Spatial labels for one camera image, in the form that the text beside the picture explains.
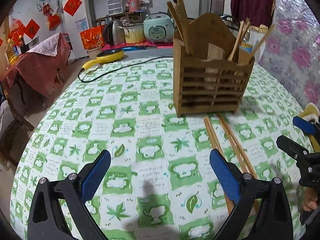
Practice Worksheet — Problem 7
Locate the wooden chopstick bundle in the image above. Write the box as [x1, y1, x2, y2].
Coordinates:
[250, 24, 274, 57]
[216, 113, 261, 212]
[204, 116, 234, 214]
[167, 1, 184, 42]
[231, 17, 252, 61]
[228, 21, 244, 62]

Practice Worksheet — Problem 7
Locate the lone wooden chopstick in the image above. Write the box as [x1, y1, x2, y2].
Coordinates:
[177, 0, 191, 56]

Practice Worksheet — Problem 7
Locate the yellow fleece glove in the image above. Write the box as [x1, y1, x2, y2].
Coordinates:
[298, 102, 320, 152]

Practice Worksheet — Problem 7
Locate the clear plastic oil bottle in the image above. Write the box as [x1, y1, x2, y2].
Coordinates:
[239, 28, 253, 53]

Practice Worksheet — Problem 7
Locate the green patterned tablecloth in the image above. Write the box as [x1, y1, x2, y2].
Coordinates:
[10, 58, 313, 239]

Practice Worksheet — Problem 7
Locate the wooden chopstick holder box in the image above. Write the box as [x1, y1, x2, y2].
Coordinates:
[173, 13, 255, 116]

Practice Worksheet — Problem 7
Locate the black silver pressure cooker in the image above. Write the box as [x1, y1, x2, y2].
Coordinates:
[220, 15, 240, 31]

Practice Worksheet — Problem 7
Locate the dark red curtain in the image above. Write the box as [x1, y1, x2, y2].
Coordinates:
[231, 0, 275, 27]

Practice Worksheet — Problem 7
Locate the red covered side table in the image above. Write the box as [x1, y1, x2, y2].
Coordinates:
[1, 33, 71, 98]

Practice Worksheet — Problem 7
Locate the yellow cooking oil jug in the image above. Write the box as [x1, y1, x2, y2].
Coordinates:
[4, 38, 20, 66]

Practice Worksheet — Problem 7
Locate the yellow electric frying pan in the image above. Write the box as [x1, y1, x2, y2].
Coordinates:
[80, 48, 124, 72]

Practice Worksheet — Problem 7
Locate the mint green rice cooker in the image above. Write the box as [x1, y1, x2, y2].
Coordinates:
[143, 12, 175, 43]

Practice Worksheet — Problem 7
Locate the red gift bag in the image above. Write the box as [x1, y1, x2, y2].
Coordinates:
[80, 25, 105, 50]

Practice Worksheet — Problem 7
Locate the yellow cooking pot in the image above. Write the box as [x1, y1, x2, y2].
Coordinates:
[119, 24, 145, 44]

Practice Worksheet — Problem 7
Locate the steel electric kettle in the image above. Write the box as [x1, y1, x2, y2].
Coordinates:
[103, 19, 125, 46]

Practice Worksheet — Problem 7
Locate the pink thermos jug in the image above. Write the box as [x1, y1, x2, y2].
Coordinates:
[127, 0, 141, 12]

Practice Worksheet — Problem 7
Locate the white refrigerator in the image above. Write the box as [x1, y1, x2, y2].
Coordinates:
[61, 0, 95, 59]

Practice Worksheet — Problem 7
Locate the floral foil wall cover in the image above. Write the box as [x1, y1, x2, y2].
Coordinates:
[259, 0, 319, 107]

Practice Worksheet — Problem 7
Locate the black power cable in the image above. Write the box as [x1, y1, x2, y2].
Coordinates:
[77, 56, 175, 84]

